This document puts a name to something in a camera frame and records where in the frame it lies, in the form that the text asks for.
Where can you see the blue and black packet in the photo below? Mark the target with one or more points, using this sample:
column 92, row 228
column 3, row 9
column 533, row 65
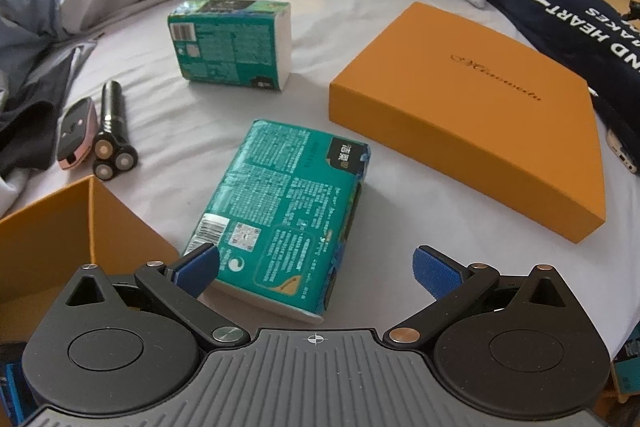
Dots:
column 10, row 387

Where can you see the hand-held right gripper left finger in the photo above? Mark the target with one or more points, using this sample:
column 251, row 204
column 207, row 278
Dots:
column 196, row 271

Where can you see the blue carton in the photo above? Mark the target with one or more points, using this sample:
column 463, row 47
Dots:
column 629, row 367

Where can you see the navy printed cloth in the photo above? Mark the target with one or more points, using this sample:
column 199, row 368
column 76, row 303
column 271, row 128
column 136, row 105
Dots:
column 560, row 7

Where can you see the orange box lid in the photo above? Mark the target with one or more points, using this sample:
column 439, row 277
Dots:
column 470, row 117

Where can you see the white bed sheet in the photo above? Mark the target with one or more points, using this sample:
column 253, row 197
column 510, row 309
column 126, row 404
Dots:
column 320, row 72

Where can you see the green tissue pack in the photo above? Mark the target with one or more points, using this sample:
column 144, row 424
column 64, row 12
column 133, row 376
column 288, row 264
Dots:
column 287, row 207
column 225, row 47

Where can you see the pink black computer mouse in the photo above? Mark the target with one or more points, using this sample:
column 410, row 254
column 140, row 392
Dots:
column 75, row 132

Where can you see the dark grey cloth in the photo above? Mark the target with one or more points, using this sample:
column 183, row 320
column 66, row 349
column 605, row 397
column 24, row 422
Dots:
column 30, row 122

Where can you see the orange box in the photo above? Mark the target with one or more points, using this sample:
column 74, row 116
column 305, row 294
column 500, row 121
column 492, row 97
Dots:
column 45, row 232

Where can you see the phone at right edge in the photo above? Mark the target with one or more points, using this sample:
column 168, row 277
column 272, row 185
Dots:
column 624, row 153

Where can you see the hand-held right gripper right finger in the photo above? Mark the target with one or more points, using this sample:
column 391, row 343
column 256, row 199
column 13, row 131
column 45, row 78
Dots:
column 436, row 276

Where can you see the black electric shaver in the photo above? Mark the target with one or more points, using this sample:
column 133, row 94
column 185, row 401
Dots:
column 112, row 127

